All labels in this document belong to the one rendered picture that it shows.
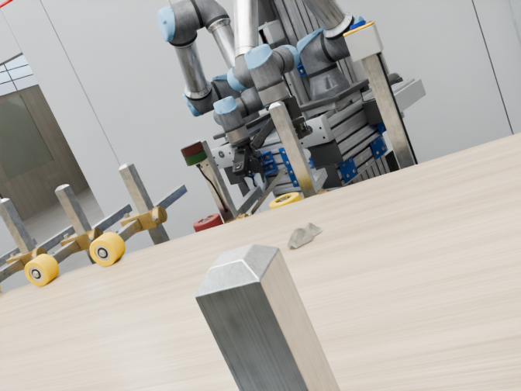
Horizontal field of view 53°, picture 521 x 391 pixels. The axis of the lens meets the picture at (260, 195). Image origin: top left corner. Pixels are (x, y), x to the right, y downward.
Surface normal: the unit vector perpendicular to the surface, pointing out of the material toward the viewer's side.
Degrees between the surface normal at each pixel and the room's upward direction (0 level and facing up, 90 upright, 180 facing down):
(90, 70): 90
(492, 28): 90
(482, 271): 0
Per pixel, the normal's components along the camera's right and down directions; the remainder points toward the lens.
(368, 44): -0.29, 0.33
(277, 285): 0.88, -0.29
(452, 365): -0.38, -0.90
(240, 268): -0.47, -0.40
